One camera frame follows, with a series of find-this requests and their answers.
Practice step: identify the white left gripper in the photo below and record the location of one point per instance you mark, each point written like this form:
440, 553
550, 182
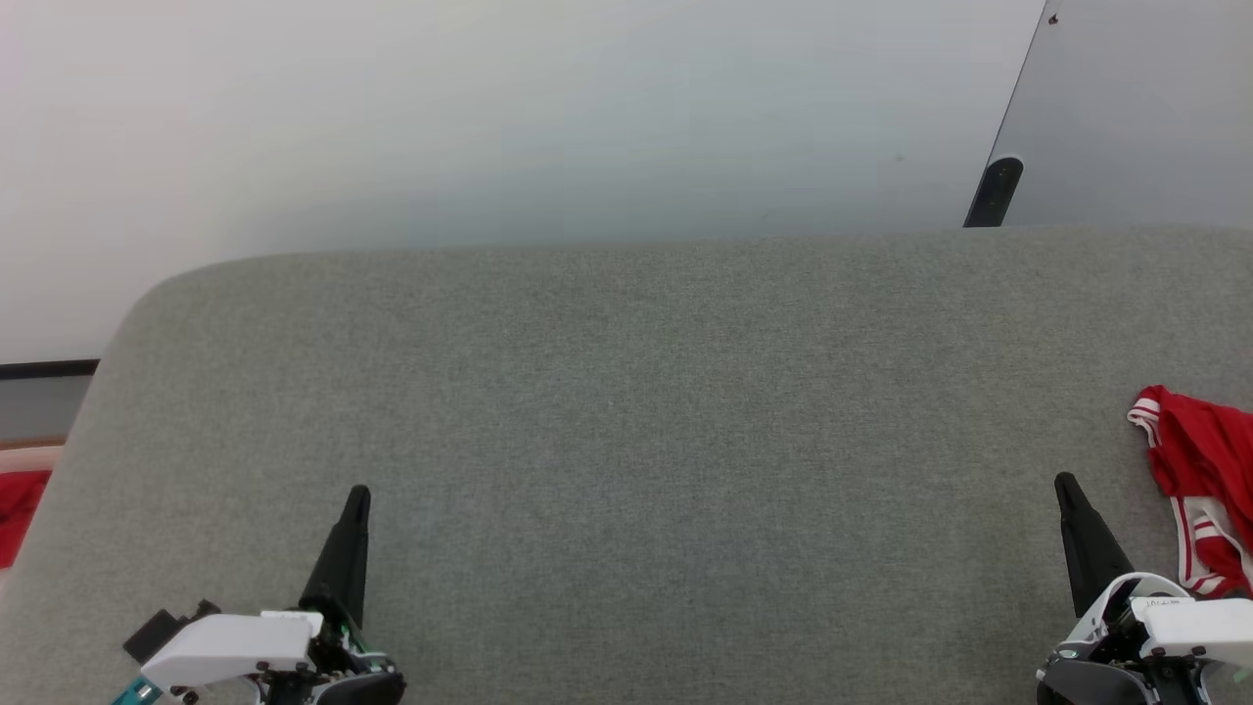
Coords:
235, 646

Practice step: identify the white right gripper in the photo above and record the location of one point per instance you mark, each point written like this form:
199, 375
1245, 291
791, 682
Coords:
1194, 632

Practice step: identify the red and white jersey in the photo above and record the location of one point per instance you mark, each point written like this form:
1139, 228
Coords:
1214, 450

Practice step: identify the red cloth item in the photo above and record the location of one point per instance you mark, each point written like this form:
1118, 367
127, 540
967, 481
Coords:
20, 509

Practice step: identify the pale laundry basket rim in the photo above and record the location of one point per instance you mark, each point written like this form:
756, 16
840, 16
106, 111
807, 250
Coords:
29, 457

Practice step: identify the dark skirting strip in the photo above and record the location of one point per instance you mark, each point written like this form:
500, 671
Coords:
49, 369

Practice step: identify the grey flat panel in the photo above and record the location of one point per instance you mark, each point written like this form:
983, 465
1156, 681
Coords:
1136, 108

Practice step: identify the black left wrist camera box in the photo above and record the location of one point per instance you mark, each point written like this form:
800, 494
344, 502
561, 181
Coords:
149, 632

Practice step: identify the black oblong post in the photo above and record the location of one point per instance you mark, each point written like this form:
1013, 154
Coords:
995, 193

